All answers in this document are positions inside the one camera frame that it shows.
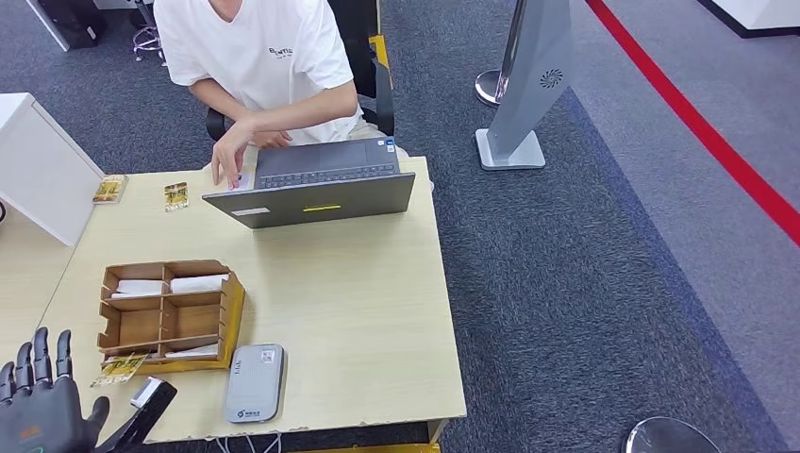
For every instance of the person's right forearm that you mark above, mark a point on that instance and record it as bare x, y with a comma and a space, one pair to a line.
219, 100

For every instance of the grey floor sign stand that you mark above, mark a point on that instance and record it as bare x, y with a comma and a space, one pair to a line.
531, 75

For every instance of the thin white card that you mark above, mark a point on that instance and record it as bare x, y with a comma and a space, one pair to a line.
192, 352

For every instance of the white ID card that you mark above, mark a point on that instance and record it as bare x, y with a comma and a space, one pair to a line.
245, 182

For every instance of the grey laptop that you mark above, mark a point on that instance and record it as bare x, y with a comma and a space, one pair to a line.
312, 200

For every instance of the person's right hand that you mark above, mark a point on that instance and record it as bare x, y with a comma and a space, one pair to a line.
272, 139

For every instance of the white platform black edge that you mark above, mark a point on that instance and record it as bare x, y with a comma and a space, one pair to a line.
762, 12

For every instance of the white card stack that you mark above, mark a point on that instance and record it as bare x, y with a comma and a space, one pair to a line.
200, 283
140, 287

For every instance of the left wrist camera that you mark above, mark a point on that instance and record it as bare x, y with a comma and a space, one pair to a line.
153, 403

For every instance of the black bag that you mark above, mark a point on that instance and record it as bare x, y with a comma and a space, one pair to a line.
72, 22

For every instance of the person's left forearm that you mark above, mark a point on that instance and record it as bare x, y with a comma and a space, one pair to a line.
306, 111

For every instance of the chrome stanchion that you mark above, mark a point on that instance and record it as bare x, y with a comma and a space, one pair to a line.
489, 86
669, 437

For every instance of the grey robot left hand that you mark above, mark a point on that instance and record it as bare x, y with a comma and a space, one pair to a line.
44, 419

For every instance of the person's left hand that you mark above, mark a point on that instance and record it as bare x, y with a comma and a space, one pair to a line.
230, 156

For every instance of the black office chair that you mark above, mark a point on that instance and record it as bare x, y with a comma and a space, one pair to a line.
382, 94

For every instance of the white cabinet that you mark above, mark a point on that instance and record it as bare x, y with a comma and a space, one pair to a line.
37, 162

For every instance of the white desk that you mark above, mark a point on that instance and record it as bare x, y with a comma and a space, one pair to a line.
49, 30

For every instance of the person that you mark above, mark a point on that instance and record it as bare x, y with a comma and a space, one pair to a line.
262, 56

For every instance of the chrome stool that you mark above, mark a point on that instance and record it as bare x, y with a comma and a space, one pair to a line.
147, 39

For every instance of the wooden organizer box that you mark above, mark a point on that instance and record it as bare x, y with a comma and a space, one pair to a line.
187, 319

